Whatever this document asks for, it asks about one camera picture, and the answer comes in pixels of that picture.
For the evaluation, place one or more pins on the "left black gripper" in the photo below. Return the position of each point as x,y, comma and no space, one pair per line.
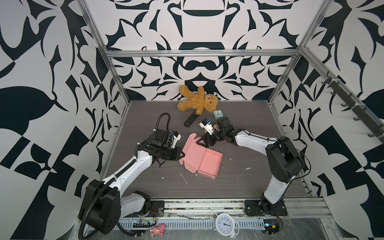
176,156

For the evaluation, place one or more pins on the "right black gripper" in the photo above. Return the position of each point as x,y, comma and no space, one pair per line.
205,138

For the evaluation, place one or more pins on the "pink cardboard box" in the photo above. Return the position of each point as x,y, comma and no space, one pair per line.
199,159

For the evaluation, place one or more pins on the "salmon cardboard box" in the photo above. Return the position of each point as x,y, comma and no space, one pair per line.
209,128

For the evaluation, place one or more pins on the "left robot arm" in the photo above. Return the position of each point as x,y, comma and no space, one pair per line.
104,204

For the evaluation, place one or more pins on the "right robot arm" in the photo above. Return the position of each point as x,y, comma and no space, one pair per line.
284,159

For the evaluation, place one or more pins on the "black remote control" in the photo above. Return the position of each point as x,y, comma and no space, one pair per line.
191,119

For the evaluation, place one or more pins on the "small teal alarm clock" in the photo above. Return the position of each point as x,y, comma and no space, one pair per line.
218,114

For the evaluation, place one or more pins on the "brown teddy bear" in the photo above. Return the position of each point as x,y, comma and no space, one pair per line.
199,102

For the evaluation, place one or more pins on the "small pink toy figure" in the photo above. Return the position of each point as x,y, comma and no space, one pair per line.
158,230

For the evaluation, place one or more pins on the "left circuit board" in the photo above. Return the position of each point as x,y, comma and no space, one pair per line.
145,223

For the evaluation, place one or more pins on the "circuit board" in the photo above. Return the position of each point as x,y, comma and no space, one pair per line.
145,223
272,227

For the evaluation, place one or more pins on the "white round analog clock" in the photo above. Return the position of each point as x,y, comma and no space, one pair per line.
227,226

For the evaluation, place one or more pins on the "right circuit board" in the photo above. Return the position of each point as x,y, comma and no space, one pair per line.
272,227

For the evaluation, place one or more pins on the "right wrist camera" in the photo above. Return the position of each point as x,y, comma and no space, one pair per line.
204,122

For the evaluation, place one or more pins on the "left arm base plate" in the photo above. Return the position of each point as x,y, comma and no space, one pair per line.
148,208

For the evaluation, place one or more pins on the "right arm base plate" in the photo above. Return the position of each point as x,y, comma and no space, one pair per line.
255,208

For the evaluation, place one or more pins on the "wall hook rack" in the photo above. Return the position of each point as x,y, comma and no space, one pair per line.
361,110

